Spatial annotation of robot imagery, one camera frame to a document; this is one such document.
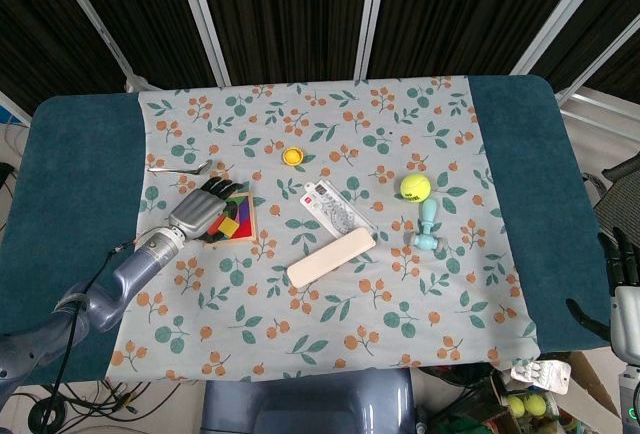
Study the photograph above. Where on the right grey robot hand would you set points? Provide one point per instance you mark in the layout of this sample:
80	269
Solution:
625	304

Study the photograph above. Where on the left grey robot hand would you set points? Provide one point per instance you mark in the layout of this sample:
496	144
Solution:
195	210

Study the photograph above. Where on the red triangle tangram piece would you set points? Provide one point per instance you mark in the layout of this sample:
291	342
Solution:
215	229

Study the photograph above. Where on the yellow square tangram piece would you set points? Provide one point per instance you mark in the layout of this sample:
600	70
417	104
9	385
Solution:
229	227

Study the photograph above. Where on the green triangle tangram piece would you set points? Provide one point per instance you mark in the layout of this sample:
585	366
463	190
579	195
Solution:
239	200

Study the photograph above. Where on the purple tangram piece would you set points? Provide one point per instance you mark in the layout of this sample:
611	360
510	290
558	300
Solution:
243	212

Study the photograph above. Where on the colourful tangram puzzle box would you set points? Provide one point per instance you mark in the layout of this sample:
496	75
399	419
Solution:
245	234

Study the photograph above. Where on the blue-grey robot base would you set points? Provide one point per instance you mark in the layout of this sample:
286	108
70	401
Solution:
310	401

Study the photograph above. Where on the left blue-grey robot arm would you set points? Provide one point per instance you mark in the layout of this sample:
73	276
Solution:
125	274

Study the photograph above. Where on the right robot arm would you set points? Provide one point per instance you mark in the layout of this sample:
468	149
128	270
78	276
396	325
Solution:
631	399

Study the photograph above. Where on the metal spoon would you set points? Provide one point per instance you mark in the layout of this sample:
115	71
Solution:
192	169

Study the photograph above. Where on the cardboard box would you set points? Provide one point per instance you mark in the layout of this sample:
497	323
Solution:
585	389

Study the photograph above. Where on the white blister pack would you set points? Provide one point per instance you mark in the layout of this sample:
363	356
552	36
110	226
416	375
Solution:
542	374

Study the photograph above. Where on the yellow bottle cap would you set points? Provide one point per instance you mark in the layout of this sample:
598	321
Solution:
292	156

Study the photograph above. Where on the black mesh office chair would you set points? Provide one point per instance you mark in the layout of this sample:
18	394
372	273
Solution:
620	189

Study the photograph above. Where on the teal table cover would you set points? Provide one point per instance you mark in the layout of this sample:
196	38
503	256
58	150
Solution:
75	179

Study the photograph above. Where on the tennis ball in box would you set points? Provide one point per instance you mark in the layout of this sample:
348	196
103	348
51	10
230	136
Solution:
515	405
537	405

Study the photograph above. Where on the packaged ruler set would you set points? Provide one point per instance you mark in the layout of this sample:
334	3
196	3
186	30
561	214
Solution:
335	209

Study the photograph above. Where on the beige wooden block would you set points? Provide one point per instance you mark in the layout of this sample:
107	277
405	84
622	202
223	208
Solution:
330	256

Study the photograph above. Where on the floral tablecloth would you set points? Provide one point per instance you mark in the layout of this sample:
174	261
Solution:
325	274

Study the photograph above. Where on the yellow-green tennis ball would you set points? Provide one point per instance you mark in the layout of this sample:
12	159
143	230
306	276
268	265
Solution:
415	187

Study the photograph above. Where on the white aluminium partition post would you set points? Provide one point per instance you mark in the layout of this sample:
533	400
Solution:
202	19
370	14
600	64
95	19
560	19

